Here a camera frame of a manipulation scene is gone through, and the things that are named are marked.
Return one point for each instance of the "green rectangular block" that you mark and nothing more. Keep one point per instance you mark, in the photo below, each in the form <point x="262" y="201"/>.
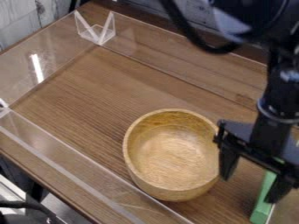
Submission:
<point x="263" y="209"/>

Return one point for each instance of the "clear acrylic tray walls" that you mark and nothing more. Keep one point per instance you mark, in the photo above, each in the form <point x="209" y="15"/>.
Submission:
<point x="74" y="94"/>

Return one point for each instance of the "clear acrylic corner bracket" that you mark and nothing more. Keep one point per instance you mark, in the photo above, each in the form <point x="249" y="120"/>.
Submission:
<point x="99" y="34"/>

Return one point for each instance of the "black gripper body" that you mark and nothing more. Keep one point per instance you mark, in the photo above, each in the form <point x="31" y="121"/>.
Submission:
<point x="265" y="142"/>

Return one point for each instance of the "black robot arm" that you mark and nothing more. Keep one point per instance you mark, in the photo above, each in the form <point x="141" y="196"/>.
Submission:
<point x="265" y="22"/>

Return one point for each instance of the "brown wooden bowl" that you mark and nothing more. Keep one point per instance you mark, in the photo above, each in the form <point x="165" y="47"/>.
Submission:
<point x="171" y="157"/>

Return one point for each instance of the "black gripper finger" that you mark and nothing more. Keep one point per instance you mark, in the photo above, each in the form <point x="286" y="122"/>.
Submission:
<point x="279" y="184"/>
<point x="229" y="161"/>

